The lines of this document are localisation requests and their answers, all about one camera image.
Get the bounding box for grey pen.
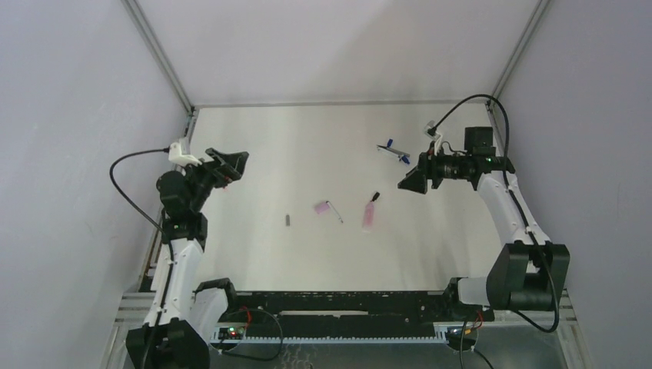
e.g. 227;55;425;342
377;145;409;157

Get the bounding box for pink highlighter pen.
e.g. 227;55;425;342
362;201;375;232

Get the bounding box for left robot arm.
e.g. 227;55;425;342
126;143;249;368

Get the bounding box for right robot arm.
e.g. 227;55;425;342
398;127;570;311

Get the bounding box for thin white black-tip pen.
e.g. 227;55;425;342
326;201;344;224

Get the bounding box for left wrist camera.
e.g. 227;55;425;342
168;141;202;167

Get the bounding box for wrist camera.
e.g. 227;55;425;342
168;141;202;167
423;120;443;144

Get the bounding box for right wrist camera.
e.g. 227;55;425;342
423;120;443;144

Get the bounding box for right camera cable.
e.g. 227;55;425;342
433;94;561;334

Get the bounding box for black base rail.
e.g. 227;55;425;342
218;291;494;340

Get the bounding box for aluminium frame rails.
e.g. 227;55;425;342
101;290;591;368

